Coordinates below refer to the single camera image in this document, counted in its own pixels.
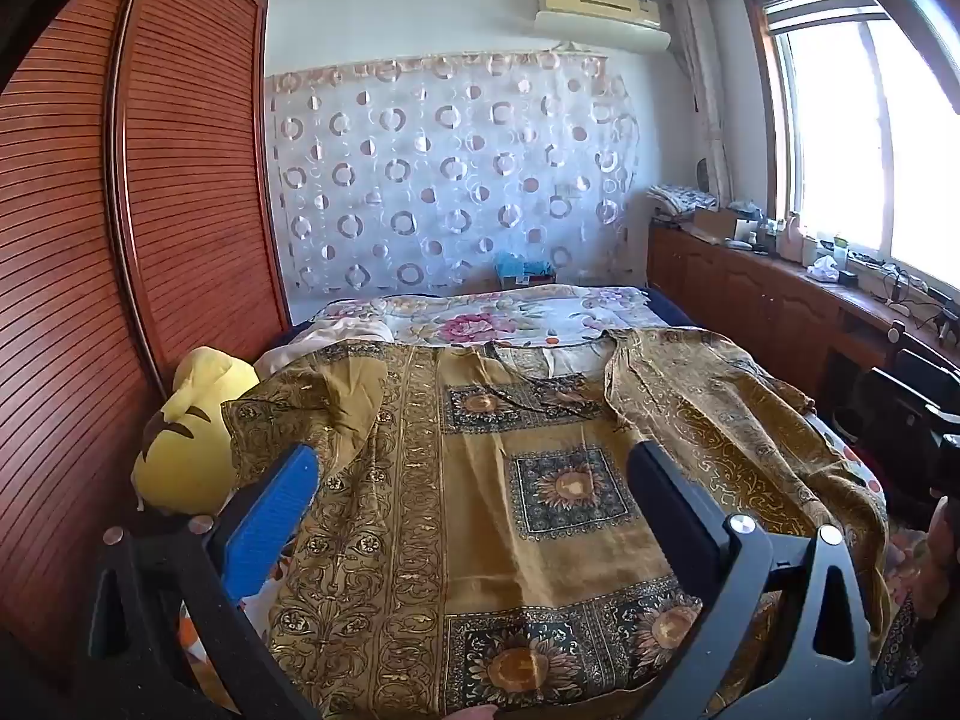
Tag person's dark patterned clothing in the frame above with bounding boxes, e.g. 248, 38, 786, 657
874, 585, 927, 695

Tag person's right forearm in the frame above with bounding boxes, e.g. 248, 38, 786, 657
926, 499, 960, 620

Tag open cardboard box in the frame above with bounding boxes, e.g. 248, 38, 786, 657
691, 206, 740, 241

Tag golden paisley patterned garment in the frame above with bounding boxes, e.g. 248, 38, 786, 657
221, 326, 893, 720

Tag wooden framed window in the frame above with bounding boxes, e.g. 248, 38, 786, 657
742, 0, 960, 293

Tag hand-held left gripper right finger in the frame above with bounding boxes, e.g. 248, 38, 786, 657
626, 441, 875, 720

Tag circle patterned sheer curtain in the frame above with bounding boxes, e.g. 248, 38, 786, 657
266, 52, 642, 297

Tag beige blanket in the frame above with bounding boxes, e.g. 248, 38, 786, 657
253, 313, 395, 380

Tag wall air conditioner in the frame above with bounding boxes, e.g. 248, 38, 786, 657
534, 0, 671, 53

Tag wooden sideboard cabinet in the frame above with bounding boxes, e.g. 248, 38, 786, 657
646, 221, 960, 406

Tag stack of folded cloths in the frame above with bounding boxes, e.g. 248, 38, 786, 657
646, 181, 721, 224

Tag yellow plush toy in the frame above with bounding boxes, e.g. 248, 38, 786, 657
131, 347, 260, 518

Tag wooden louvred wardrobe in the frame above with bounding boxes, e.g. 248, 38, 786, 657
0, 0, 293, 691

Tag power strip with cables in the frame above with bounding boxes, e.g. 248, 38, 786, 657
877, 262, 960, 331

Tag floral quilt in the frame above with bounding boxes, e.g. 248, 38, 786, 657
300, 285, 668, 350

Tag white plastic bottle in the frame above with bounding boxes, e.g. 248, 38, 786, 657
776, 211, 803, 263

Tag blue topped cardboard box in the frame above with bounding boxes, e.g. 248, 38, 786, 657
493, 251, 556, 290

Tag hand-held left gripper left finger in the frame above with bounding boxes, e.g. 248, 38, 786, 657
75, 442, 323, 720

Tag white window curtain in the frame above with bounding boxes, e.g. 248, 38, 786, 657
671, 0, 732, 207

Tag dark blue bed sheet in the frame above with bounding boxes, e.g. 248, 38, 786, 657
645, 286, 702, 327

